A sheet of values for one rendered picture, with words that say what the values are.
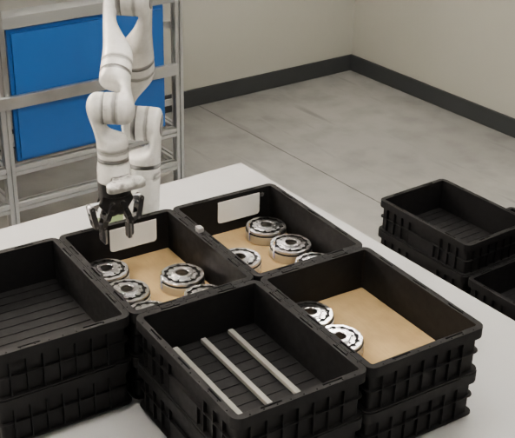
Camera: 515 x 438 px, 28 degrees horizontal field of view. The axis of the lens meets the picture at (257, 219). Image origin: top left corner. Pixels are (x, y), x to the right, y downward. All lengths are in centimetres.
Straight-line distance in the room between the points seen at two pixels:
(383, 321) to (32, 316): 78
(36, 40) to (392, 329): 238
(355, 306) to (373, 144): 308
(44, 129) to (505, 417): 263
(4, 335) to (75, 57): 223
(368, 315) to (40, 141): 235
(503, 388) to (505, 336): 21
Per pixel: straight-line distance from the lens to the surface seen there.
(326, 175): 498
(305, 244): 252
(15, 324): 229
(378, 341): 223
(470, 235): 345
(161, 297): 235
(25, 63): 423
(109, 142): 225
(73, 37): 430
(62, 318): 230
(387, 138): 546
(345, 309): 232
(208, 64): 580
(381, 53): 626
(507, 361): 245
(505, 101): 564
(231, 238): 260
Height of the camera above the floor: 205
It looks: 27 degrees down
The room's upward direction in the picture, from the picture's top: 1 degrees clockwise
